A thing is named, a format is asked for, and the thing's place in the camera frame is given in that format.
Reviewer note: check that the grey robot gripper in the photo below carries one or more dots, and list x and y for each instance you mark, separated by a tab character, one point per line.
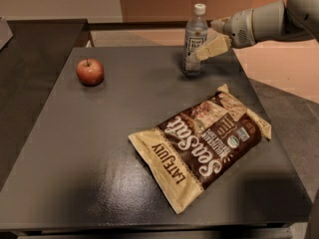
237	30

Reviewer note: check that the clear plastic water bottle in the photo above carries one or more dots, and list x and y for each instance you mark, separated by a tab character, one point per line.
195	35

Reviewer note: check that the red apple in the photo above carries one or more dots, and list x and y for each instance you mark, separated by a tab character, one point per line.
90	72

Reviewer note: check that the brown tortilla chips bag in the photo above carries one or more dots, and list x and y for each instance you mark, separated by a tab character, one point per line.
192	149

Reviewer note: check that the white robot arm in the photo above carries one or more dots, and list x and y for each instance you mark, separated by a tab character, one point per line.
283	21

